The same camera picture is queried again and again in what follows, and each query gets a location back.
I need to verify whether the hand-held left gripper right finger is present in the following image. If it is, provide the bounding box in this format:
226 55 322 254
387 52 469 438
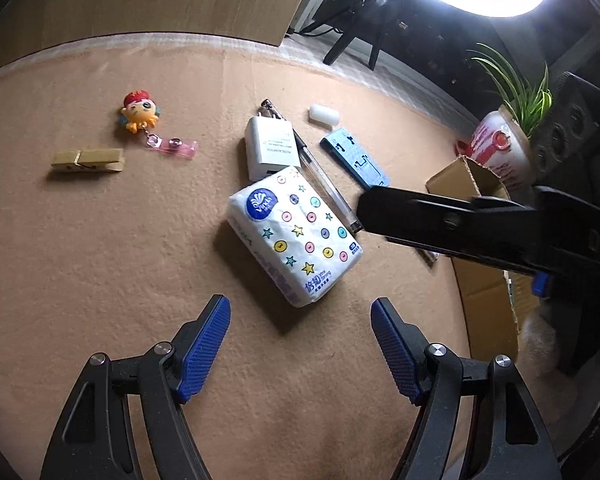
370 297 563 480

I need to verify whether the cardboard box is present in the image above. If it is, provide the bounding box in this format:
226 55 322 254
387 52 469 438
425 156 541 361

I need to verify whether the person's right forearm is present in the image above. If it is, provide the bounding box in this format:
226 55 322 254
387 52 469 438
517 307 563 376

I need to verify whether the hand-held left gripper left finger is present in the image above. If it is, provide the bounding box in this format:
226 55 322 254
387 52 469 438
40 294 232 480

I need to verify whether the metal nail clipper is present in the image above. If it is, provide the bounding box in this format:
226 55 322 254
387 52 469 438
259 99 288 123

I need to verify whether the ring light cable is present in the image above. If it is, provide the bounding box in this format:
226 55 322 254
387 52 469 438
285 22 341 38

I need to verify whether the wooden clothespin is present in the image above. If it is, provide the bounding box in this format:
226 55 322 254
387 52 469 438
50 147 127 175

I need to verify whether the clear ballpoint pen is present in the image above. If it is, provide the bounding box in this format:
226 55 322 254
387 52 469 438
292 129 365 233

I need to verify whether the cartoon doll badge clip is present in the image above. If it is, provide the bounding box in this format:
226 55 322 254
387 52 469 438
117 90 201 156

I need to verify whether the blue plastic phone stand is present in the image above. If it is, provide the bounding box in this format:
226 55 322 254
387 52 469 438
320 127 393 190

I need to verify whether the white charger adapter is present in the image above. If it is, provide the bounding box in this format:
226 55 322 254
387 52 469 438
244 116 301 183

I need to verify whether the white eraser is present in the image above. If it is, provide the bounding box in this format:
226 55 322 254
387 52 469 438
308 104 340 125

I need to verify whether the white red flower pot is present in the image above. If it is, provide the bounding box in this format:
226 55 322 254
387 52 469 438
455 110 538 193

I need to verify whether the green spider plant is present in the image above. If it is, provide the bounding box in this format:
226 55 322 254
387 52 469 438
467 42 553 136

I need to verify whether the patterned tissue pack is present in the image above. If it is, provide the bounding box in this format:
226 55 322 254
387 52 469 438
227 166 365 309

